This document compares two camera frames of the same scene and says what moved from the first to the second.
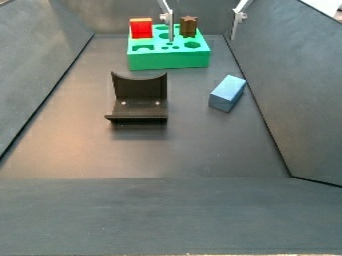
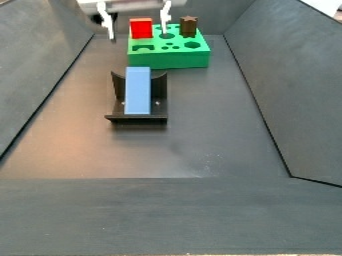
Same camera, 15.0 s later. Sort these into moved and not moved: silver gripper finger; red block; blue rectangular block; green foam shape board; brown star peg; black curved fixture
Moved: silver gripper finger; blue rectangular block
Not moved: black curved fixture; green foam shape board; brown star peg; red block
